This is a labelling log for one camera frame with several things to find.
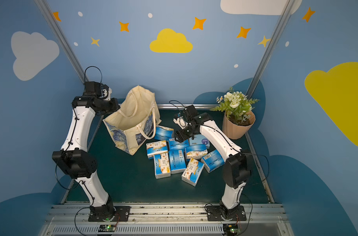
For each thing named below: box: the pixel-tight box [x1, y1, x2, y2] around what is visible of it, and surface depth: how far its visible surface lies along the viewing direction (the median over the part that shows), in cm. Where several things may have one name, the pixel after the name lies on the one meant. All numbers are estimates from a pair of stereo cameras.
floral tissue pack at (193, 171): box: [181, 157, 205, 187], surface depth 84 cm
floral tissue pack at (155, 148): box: [146, 140, 169, 160], surface depth 95 cm
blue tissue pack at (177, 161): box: [168, 148, 187, 175], surface depth 88 cm
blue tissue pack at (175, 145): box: [168, 137, 190, 151], surface depth 95 cm
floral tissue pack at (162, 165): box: [153, 151, 172, 180], surface depth 87 cm
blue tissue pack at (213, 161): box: [201, 149, 226, 174], surface depth 89 cm
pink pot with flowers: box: [209, 88, 260, 140], surface depth 90 cm
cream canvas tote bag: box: [102, 85, 162, 156], surface depth 97 cm
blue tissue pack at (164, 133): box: [154, 125, 175, 141], surface depth 100 cm
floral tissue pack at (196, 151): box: [184, 144, 209, 160], surface depth 90 cm
